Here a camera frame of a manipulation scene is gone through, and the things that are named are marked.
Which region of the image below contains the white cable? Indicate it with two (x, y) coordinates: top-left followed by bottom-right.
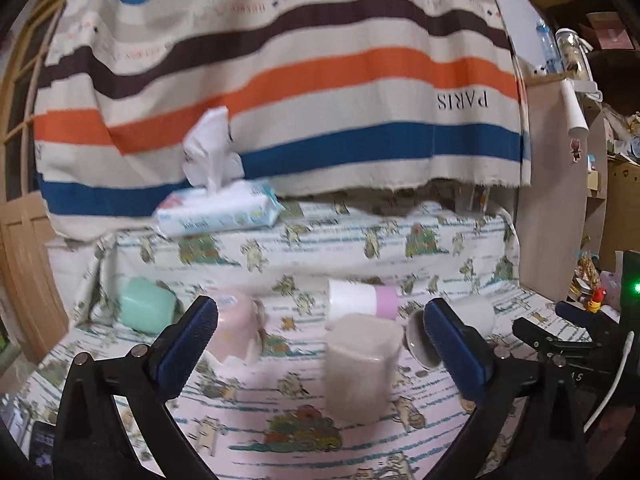
(584, 332), (637, 433)

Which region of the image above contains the glass jar with white lid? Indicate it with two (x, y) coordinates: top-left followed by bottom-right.
(555, 27), (594, 81)

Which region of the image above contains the mint green cup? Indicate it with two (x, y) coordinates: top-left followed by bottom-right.
(117, 277), (183, 336)

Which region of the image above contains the black phone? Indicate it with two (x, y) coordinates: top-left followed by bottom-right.
(27, 420), (57, 477)

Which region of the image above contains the cartoon printed bed sheet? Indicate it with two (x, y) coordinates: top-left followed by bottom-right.
(45, 199), (576, 480)

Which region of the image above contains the wet wipes pack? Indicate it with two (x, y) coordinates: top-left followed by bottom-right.
(152, 106), (286, 238)

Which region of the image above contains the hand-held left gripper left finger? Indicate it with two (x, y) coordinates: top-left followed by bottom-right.
(52, 295), (221, 480)

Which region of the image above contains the wooden cabinet side panel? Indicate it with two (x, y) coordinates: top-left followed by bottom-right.
(515, 76), (608, 303)

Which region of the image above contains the white paper roll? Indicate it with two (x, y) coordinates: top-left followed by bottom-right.
(560, 80), (590, 138)

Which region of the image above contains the wooden shelf unit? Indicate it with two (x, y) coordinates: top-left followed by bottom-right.
(582, 102), (640, 263)

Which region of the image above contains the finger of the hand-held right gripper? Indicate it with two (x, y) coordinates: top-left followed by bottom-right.
(556, 301), (622, 334)
(512, 316), (603, 361)

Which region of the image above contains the beige cup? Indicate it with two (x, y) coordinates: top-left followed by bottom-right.
(322, 312), (405, 423)

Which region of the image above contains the wooden door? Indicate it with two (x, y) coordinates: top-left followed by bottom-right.
(0, 0), (71, 366)

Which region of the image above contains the grey cup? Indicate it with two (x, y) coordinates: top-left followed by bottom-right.
(404, 294), (497, 371)

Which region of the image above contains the white and pink cup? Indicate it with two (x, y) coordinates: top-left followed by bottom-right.
(327, 279), (399, 322)

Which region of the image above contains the clear plastic water bottle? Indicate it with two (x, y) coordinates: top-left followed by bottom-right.
(536, 19), (560, 75)

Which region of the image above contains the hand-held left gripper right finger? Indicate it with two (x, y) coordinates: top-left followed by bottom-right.
(422, 297), (586, 480)

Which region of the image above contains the striped blanket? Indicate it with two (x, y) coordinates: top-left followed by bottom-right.
(32, 0), (533, 238)

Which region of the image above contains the pink box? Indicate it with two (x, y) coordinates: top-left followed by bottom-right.
(587, 12), (632, 51)

